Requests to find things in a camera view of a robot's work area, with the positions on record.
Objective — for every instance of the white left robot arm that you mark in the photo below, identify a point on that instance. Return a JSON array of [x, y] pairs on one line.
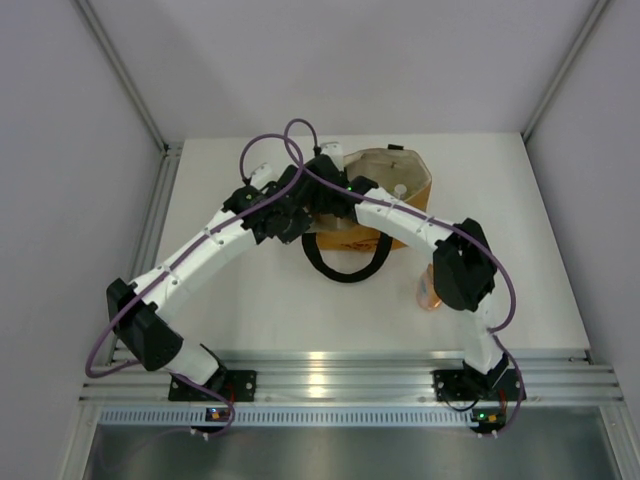
[[141, 311]]

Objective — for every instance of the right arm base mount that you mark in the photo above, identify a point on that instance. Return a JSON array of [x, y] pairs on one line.
[[458, 385]]

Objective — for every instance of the tan canvas bag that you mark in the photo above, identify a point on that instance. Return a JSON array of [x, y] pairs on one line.
[[387, 167]]

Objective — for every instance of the frame post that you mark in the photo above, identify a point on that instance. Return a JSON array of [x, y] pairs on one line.
[[97, 31], [579, 41]]

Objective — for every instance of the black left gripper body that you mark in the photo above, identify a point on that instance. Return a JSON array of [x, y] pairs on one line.
[[297, 224]]

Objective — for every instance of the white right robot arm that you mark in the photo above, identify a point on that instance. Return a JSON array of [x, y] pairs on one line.
[[373, 202]]

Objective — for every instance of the slotted grey cable duct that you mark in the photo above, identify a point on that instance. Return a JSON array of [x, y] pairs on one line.
[[251, 416]]

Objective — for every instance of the aluminium frame rail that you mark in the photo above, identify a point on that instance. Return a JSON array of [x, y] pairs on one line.
[[551, 377], [148, 242]]

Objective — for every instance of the left aluminium frame rail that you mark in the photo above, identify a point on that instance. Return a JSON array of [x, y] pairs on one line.
[[148, 242]]

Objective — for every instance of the front aluminium frame rail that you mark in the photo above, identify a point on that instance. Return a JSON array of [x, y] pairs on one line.
[[551, 377]]

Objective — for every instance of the right rear frame post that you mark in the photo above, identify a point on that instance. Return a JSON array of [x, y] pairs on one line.
[[579, 41]]

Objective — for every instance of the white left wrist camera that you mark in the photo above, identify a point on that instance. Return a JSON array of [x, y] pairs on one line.
[[261, 176]]

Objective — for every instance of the small white bottle in bag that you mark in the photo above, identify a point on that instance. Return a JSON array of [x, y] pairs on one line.
[[400, 191]]

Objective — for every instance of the left rear frame post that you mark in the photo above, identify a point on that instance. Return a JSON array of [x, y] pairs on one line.
[[97, 31]]

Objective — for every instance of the orange liquid bottle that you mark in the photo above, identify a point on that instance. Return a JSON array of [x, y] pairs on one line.
[[426, 296]]

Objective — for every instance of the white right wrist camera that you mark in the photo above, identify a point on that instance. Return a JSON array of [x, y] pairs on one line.
[[334, 151]]

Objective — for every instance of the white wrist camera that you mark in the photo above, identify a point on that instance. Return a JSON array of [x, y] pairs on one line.
[[261, 176], [334, 151]]

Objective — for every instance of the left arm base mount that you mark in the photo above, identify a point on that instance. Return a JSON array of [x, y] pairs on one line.
[[233, 385]]

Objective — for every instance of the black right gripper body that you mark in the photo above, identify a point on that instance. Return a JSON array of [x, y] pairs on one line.
[[318, 202]]

